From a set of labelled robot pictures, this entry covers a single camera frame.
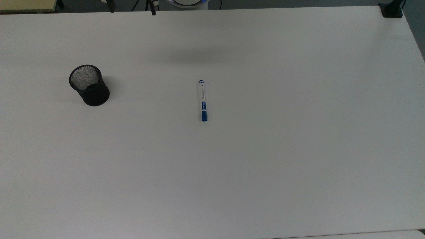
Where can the blue and white marker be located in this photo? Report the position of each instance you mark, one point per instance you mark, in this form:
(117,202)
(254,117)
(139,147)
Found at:
(202,99)

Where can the yellow wooden table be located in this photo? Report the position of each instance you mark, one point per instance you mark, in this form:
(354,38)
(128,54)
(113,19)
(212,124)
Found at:
(26,5)

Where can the black mesh pen cup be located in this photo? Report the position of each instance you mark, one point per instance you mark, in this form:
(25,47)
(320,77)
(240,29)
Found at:
(93,93)

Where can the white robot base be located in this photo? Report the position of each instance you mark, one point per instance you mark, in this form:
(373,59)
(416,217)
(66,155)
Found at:
(188,4)

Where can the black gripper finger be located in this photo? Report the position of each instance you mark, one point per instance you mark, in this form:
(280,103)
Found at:
(153,8)
(111,6)

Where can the black corner clamp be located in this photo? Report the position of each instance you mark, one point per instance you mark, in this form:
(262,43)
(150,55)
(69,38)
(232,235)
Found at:
(391,11)

